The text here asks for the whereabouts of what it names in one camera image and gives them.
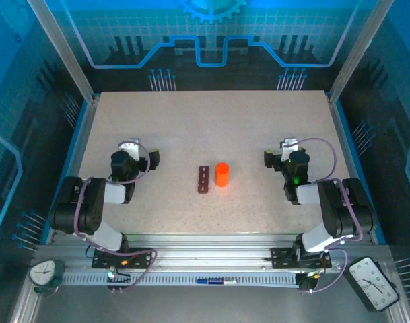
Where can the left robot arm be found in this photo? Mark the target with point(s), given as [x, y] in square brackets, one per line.
[90, 208]

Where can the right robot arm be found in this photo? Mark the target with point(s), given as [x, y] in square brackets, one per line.
[339, 208]

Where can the orange pill bottle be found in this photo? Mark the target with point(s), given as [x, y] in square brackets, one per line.
[221, 180]

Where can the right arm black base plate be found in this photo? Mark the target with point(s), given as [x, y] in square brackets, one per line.
[282, 257]

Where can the aluminium frame post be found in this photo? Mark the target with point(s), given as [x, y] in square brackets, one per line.
[68, 57]
[357, 50]

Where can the blue and white marker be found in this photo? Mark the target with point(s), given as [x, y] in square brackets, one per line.
[211, 281]

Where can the round white gauge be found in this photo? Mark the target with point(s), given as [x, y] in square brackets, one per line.
[43, 272]

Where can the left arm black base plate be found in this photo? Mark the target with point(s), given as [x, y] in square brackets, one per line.
[137, 257]

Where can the black alarm clock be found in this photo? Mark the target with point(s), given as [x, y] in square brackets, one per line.
[369, 282]

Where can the aluminium base beam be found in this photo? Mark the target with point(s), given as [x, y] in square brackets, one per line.
[208, 252]

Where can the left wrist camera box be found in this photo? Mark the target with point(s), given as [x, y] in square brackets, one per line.
[132, 147]

